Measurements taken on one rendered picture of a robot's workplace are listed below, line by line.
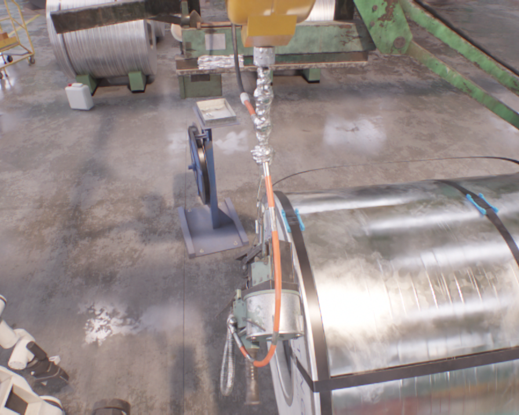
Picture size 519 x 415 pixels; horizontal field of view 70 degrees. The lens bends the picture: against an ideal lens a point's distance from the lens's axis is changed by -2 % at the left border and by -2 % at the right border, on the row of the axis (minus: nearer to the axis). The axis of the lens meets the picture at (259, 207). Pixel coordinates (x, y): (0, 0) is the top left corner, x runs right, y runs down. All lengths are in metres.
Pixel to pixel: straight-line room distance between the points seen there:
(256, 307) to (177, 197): 2.83
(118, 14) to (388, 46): 1.00
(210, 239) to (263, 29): 2.68
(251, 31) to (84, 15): 1.01
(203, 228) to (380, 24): 2.25
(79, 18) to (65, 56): 4.57
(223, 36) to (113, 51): 4.48
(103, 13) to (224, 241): 2.09
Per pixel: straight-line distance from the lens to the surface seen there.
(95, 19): 1.55
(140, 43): 5.84
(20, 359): 1.82
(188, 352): 2.57
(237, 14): 0.59
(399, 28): 1.64
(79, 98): 5.81
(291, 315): 0.95
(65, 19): 1.55
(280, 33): 0.62
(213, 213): 3.16
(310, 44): 1.58
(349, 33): 1.62
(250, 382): 1.05
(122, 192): 3.92
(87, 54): 6.02
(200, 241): 3.18
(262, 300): 0.94
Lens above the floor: 2.18
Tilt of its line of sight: 39 degrees down
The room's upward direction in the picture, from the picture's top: straight up
